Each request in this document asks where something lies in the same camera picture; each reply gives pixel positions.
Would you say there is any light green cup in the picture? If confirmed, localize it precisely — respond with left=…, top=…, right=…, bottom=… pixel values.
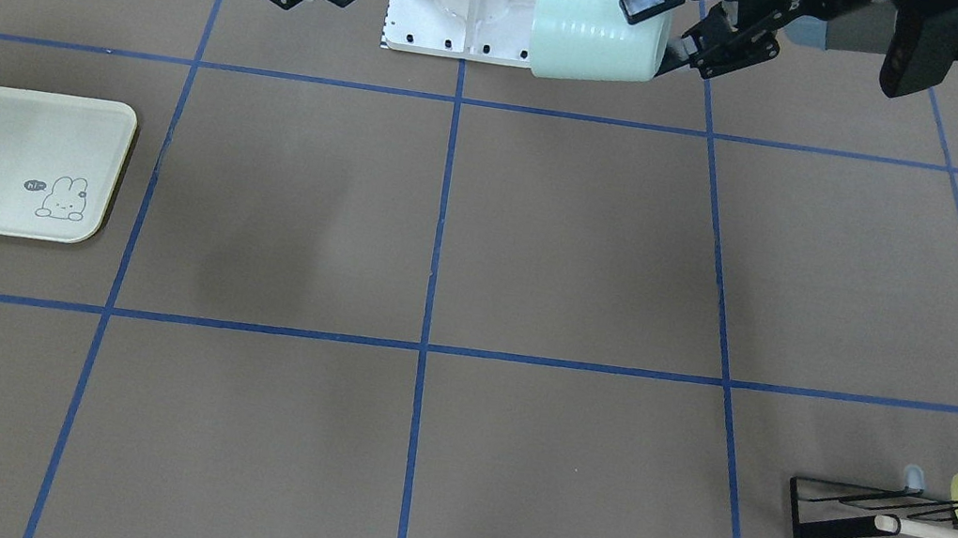
left=528, top=0, right=672, bottom=83

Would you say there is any cream rabbit tray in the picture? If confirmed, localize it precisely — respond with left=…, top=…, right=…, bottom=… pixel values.
left=0, top=86, right=139, bottom=244

